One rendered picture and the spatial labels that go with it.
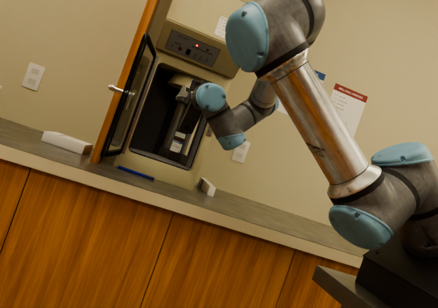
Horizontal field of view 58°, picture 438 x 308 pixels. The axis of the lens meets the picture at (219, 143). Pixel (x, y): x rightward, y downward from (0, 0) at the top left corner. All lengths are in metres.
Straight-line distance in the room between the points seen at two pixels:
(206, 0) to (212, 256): 0.95
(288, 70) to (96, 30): 1.37
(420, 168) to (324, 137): 0.23
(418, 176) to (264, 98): 0.43
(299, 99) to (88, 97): 1.36
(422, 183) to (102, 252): 0.92
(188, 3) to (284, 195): 1.11
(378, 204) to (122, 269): 0.84
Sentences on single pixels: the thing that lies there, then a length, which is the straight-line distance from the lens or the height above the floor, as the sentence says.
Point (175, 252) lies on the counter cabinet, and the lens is 1.34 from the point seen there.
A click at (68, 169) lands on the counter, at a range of 1.25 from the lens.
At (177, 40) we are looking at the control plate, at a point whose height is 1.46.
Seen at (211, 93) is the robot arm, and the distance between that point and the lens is 1.04.
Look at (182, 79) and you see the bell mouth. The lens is 1.58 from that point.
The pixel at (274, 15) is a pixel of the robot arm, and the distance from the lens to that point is 0.75.
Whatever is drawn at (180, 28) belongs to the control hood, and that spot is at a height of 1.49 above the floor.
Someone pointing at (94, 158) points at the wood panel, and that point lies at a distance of 1.45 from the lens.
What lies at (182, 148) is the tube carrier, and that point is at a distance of 1.35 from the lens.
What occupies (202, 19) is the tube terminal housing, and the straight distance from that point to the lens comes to 1.60.
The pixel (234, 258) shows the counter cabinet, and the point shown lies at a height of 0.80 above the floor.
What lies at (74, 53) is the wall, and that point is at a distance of 1.99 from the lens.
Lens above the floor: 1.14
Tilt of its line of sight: 1 degrees up
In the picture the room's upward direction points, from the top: 20 degrees clockwise
